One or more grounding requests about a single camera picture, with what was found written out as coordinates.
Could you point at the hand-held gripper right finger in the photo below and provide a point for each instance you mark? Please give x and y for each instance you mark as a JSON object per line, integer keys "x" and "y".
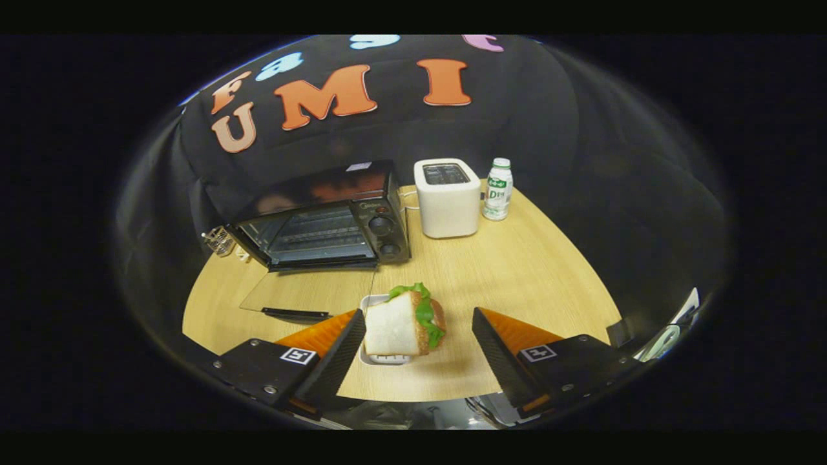
{"x": 499, "y": 358}

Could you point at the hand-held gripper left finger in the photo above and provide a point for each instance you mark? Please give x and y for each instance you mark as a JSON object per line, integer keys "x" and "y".
{"x": 339, "y": 361}

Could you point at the lettuce sandwich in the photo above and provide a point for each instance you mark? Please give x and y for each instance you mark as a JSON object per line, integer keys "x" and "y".
{"x": 391, "y": 326}

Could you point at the black toaster oven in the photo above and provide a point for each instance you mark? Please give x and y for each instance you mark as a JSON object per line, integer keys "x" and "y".
{"x": 382, "y": 226}

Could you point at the white pop-up toaster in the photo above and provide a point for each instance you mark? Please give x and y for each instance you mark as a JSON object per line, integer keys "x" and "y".
{"x": 447, "y": 206}

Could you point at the white plastic tray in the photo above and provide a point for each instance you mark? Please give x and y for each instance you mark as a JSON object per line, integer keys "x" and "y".
{"x": 371, "y": 302}

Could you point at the white milk bottle green label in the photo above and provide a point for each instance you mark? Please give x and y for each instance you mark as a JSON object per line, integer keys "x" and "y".
{"x": 497, "y": 194}

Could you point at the small clear glass item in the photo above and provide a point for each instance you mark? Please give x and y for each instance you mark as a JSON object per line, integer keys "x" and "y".
{"x": 219, "y": 240}

